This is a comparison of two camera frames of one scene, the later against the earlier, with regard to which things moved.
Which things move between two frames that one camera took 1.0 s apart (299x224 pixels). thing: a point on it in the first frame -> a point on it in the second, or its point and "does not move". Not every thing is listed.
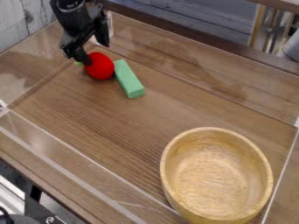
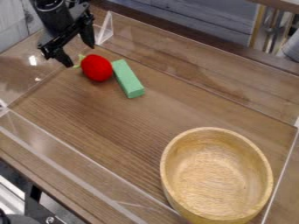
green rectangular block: [127, 79] does not move
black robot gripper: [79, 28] -> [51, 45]
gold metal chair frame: [273, 28] does not move
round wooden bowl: [217, 177] does not move
